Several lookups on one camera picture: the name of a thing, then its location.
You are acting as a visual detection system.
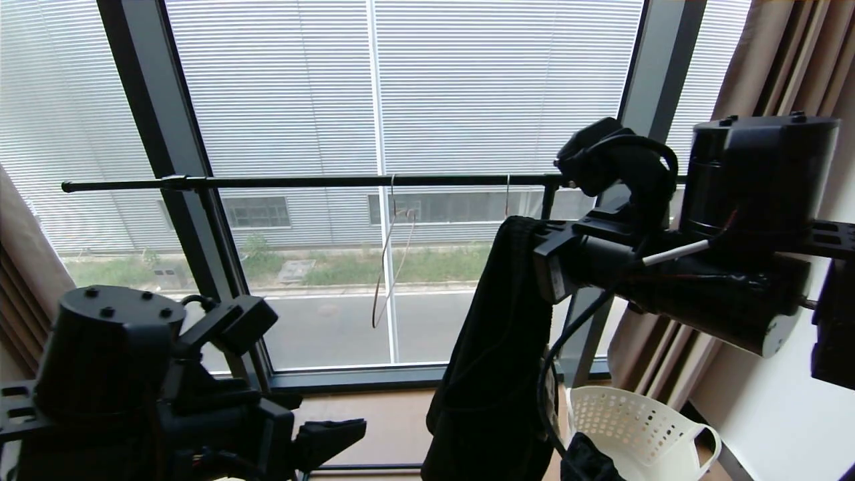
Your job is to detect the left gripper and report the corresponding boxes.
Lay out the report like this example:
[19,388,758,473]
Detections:
[154,393,299,481]

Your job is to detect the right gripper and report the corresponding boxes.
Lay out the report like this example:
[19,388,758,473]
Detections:
[533,224,812,358]

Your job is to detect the black shorts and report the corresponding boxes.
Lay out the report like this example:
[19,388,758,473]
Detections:
[421,215,568,481]

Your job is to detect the white laundry basket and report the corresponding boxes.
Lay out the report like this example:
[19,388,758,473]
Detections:
[566,385,723,481]

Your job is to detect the black clothes rack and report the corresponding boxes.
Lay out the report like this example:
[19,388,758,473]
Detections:
[61,174,689,476]

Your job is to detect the black garment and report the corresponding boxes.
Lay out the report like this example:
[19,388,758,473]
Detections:
[560,432,625,481]

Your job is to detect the brown curtain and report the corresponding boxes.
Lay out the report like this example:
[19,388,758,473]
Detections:
[605,0,855,412]
[0,164,77,381]

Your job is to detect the window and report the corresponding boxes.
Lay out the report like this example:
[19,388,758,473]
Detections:
[0,0,752,391]

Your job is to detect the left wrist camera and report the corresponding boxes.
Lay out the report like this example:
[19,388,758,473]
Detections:
[160,294,280,402]

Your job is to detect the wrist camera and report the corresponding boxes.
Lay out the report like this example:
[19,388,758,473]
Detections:
[553,117,681,234]
[160,294,280,402]

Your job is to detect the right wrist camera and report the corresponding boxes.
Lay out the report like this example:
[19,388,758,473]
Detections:
[553,117,681,234]

